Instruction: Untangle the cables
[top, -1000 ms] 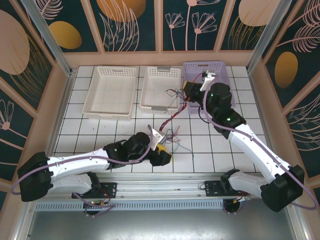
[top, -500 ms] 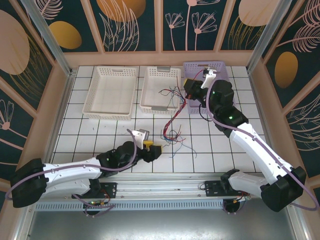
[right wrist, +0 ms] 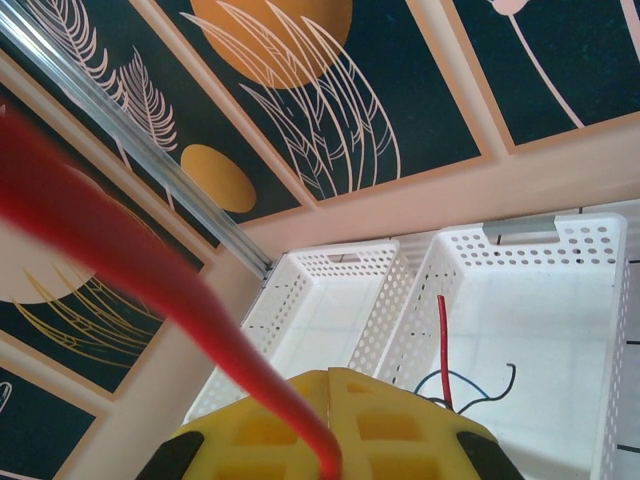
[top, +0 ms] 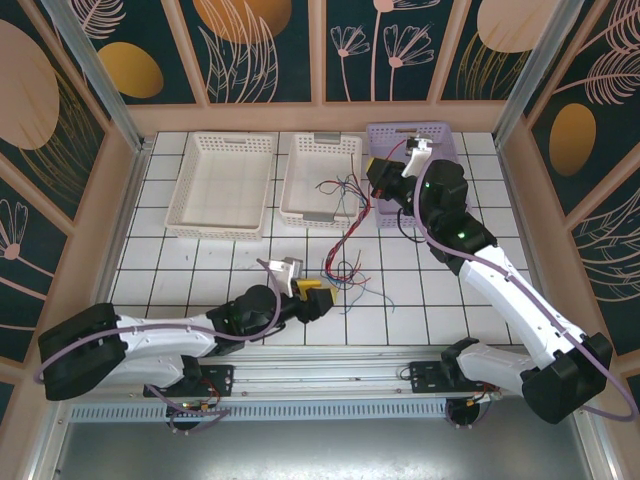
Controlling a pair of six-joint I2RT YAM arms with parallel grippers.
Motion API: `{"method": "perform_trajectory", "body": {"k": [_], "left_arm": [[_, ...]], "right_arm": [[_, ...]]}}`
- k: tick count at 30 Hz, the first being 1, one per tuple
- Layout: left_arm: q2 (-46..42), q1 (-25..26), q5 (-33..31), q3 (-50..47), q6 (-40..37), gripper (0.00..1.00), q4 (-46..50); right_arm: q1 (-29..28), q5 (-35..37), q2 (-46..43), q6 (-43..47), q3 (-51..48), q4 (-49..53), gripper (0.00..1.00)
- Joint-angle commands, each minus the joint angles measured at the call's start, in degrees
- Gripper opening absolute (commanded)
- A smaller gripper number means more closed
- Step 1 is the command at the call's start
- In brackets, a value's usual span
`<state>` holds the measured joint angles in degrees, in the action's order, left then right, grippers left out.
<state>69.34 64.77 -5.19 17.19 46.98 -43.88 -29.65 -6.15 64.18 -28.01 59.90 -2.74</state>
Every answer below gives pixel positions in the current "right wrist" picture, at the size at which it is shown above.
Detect white basket with grey handles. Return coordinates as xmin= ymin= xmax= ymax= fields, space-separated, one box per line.
xmin=344 ymin=212 xmax=631 ymax=480

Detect thin black cable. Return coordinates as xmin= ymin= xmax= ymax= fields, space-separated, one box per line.
xmin=428 ymin=363 xmax=517 ymax=415

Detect thin blue cable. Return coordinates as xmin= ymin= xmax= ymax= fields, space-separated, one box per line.
xmin=417 ymin=370 xmax=492 ymax=401

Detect large white perforated basket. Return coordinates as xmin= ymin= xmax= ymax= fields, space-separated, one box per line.
xmin=183 ymin=238 xmax=406 ymax=436

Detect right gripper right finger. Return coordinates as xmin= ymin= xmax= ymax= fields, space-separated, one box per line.
xmin=328 ymin=367 xmax=521 ymax=480

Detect aluminium corner post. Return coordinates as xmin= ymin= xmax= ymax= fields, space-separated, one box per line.
xmin=0 ymin=7 xmax=275 ymax=280

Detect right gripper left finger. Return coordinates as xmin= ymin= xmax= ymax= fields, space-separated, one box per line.
xmin=134 ymin=368 xmax=332 ymax=480

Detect thin red cable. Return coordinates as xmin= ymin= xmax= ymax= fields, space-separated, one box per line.
xmin=436 ymin=293 xmax=455 ymax=407

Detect bundle of coloured wires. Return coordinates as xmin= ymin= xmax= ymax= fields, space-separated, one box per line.
xmin=0 ymin=102 xmax=346 ymax=479

